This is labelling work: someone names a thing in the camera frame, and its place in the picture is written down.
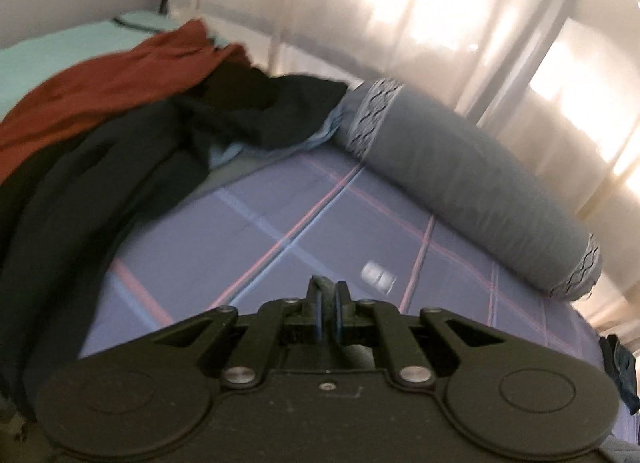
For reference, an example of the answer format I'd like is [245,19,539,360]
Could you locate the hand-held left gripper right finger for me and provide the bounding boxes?
[335,281,506,387]

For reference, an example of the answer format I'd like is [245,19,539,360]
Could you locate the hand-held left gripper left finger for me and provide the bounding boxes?
[150,277,332,389]

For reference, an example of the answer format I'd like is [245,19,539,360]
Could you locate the grey bolster pillow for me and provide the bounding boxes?
[332,77,603,300]

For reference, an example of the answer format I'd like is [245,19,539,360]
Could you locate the light blue cloth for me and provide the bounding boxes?
[207,103,346,170]

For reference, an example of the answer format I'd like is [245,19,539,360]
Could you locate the black cloth pile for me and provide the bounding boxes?
[0,66,348,419]

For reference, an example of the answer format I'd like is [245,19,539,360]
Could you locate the dark cloth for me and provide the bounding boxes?
[597,333,640,416]

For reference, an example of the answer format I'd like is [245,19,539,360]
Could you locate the sheer cream curtain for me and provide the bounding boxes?
[165,0,640,334]

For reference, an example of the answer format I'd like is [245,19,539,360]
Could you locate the rust red cloth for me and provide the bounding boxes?
[0,18,253,184]

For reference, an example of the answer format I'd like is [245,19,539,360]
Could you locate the teal bed sheet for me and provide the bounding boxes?
[0,10,226,116]

